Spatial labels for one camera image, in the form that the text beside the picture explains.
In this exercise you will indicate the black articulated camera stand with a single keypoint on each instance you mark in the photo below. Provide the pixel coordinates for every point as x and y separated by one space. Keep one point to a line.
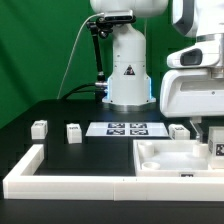
98 30

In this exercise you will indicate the white square tabletop part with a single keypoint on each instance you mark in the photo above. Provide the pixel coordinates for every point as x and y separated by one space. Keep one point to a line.
173 158

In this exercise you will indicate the black camera on mount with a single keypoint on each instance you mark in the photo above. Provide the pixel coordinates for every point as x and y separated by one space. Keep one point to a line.
120 16

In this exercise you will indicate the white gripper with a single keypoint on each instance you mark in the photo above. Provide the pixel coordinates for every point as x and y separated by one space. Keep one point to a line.
194 85

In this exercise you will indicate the white L-shaped obstacle fence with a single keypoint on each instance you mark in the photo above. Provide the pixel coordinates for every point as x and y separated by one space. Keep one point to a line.
22 183

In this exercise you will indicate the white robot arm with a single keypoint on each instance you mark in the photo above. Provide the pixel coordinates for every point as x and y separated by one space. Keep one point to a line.
129 87

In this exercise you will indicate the AprilTag marker sheet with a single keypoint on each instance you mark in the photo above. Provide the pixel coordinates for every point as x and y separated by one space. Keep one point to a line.
127 129

